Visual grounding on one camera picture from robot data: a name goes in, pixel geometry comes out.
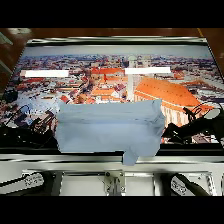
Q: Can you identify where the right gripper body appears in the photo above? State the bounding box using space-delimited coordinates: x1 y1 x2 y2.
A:
161 122 188 145

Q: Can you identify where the light blue shirt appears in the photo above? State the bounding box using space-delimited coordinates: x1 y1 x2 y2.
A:
54 98 167 167

